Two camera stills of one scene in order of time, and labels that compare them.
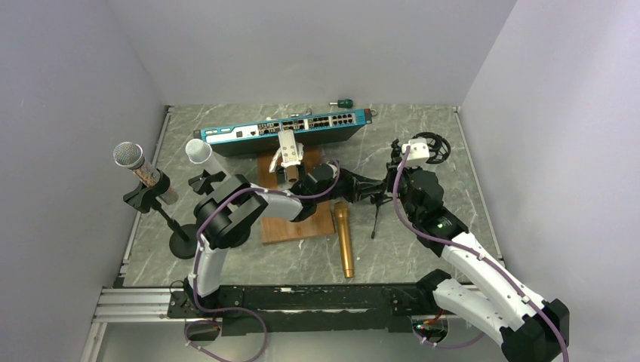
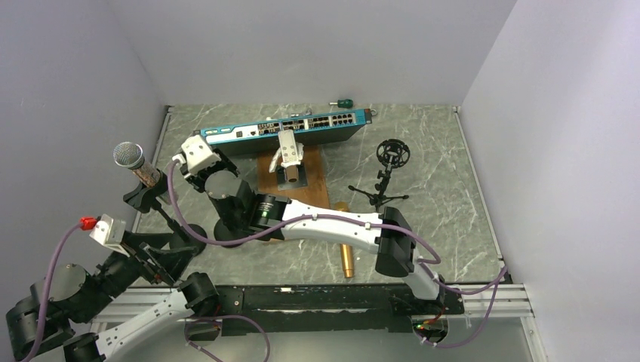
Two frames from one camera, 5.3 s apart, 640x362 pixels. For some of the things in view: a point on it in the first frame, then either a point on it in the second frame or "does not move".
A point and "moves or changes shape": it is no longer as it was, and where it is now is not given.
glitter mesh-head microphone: [130, 154] does not move
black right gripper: [409, 170] -> [198, 176]
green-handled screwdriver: [343, 103] does not move
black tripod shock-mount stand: [438, 150] moves or changes shape
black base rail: [306, 310] does not move
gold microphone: [343, 219] does not move
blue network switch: [258, 136] does not move
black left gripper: [358, 188] -> [170, 262]
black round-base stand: [183, 243] does not move
